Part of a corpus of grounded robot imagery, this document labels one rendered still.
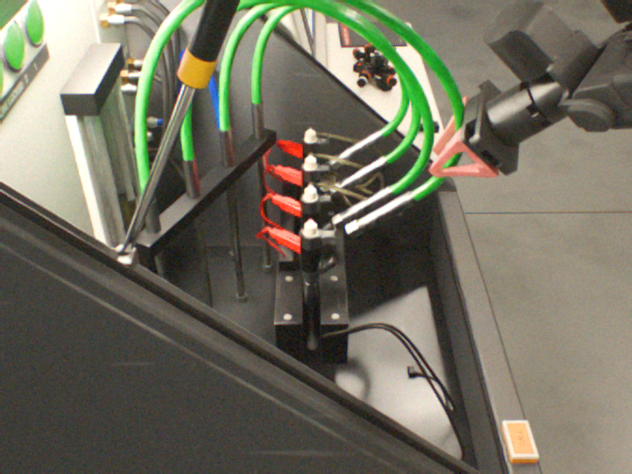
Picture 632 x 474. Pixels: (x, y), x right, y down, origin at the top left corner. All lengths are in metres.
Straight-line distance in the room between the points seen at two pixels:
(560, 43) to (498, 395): 0.43
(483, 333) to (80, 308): 0.61
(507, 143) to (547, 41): 0.13
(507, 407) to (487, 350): 0.10
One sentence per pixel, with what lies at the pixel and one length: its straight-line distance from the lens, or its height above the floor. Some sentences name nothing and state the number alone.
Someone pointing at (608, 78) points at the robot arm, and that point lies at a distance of 0.67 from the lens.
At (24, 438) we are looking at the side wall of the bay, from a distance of 0.65.
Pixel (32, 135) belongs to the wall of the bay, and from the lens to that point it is 0.76.
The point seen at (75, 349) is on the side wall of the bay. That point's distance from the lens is 0.55.
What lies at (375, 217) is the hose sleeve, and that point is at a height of 1.13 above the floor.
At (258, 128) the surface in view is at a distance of 1.07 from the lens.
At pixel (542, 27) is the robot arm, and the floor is 1.39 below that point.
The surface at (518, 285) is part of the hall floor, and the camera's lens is 2.55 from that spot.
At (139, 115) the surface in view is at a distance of 0.81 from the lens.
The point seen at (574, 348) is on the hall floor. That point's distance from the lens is 2.38.
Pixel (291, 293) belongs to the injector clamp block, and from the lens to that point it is 0.97.
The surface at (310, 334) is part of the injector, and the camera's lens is 1.00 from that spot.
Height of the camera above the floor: 1.63
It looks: 38 degrees down
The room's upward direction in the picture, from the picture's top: straight up
